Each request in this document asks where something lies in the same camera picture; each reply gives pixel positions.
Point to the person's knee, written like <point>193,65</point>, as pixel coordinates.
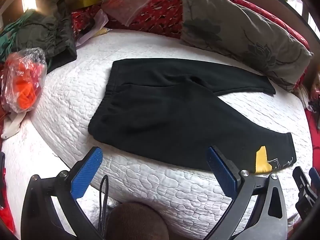
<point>137,222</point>

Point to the red patterned blanket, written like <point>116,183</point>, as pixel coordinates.
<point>155,17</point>

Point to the red bed sheet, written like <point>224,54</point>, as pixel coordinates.
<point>315,135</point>

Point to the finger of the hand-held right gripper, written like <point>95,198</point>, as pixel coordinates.
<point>315,176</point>
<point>303,192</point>

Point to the clear bag with red contents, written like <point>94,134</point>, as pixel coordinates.
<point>130,5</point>

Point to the crumpled clear plastic bags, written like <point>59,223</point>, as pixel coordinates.
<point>311,92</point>

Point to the white quilted bed cover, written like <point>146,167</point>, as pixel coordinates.
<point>75,105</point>

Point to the window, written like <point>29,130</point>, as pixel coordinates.
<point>307,7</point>

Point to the green cloth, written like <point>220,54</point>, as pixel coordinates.
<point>7,30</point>

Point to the plastic bag with orange cloth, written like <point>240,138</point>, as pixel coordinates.
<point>25,85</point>

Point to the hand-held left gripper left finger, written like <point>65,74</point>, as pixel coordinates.
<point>85,175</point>

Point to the clear plastic wrapper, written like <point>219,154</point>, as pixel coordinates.
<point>92,27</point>

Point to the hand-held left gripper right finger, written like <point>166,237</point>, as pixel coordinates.
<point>222,175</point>

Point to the black pants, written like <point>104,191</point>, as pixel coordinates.
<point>162,110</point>

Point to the grey floral pillow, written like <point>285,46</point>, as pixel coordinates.
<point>237,30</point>

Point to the dark green jacket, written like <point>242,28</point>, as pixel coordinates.
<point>45,35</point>

